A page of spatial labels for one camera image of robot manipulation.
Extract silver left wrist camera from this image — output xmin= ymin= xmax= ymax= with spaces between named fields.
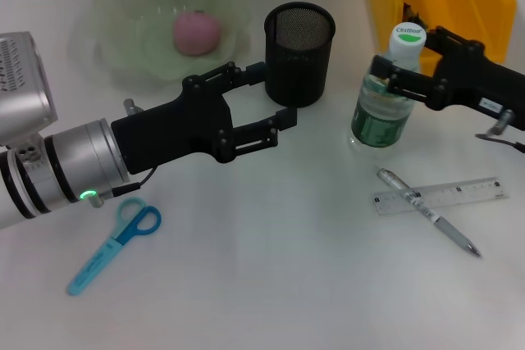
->
xmin=0 ymin=31 xmax=59 ymax=148

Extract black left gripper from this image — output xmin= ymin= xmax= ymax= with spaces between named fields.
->
xmin=110 ymin=61 xmax=299 ymax=177

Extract black mesh pen holder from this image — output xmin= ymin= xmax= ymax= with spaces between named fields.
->
xmin=264 ymin=2 xmax=336 ymax=108

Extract clear grey ballpoint pen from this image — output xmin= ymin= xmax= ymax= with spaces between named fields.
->
xmin=375 ymin=167 xmax=482 ymax=258

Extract pink peach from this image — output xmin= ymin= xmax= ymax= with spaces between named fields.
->
xmin=171 ymin=11 xmax=222 ymax=56

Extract green translucent fruit bowl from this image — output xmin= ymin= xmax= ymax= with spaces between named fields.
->
xmin=67 ymin=0 xmax=252 ymax=91

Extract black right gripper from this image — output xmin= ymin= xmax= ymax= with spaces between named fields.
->
xmin=371 ymin=25 xmax=525 ymax=122

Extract clear green-label water bottle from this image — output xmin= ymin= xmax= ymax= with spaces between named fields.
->
xmin=349 ymin=23 xmax=427 ymax=149

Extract grey right gripper cable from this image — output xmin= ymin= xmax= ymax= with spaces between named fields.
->
xmin=475 ymin=108 xmax=525 ymax=150

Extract blue sheathed scissors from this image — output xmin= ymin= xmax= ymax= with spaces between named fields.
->
xmin=66 ymin=197 xmax=162 ymax=297

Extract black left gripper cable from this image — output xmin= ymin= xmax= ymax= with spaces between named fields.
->
xmin=88 ymin=165 xmax=160 ymax=208

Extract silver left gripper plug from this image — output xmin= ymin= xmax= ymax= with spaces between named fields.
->
xmin=122 ymin=98 xmax=144 ymax=116

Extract transparent plastic ruler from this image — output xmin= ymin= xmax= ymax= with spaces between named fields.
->
xmin=372 ymin=176 xmax=509 ymax=216

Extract yellow plastic bin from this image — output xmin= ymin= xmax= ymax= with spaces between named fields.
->
xmin=367 ymin=0 xmax=517 ymax=70

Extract green plastic wrapper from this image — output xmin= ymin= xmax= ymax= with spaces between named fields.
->
xmin=402 ymin=2 xmax=431 ymax=32

